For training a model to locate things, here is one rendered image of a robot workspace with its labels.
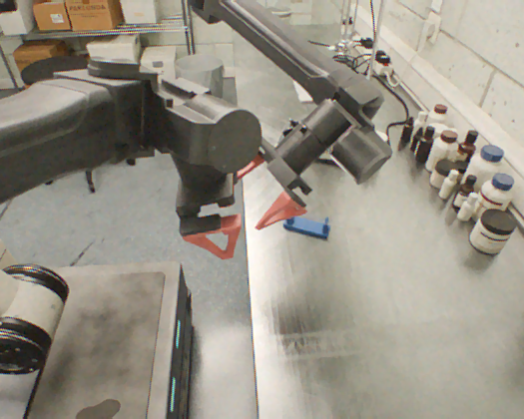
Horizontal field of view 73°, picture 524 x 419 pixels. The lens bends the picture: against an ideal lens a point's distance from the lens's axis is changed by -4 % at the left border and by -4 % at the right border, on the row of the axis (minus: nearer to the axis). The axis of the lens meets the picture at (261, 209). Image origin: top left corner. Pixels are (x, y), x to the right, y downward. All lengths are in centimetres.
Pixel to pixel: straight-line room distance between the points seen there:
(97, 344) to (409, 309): 84
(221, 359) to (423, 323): 92
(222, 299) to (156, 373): 61
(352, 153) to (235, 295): 118
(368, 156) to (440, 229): 42
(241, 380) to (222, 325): 24
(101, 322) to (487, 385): 97
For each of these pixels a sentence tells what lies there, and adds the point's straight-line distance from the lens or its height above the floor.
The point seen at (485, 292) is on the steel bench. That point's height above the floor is 75.
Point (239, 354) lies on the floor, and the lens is 147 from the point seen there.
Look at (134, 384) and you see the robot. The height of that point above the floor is 37.
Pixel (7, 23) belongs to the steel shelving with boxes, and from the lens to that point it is 334.
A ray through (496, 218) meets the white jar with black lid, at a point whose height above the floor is 82.
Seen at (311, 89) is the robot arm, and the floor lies 107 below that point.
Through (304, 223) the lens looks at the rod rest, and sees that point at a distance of 81.
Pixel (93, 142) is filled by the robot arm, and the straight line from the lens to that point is 30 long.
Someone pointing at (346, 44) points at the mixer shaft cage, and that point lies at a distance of 136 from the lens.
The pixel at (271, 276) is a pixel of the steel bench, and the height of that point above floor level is 75.
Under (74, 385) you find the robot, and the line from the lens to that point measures 113.
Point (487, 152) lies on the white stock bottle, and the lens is 96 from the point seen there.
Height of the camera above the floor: 132
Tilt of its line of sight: 42 degrees down
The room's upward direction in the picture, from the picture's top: straight up
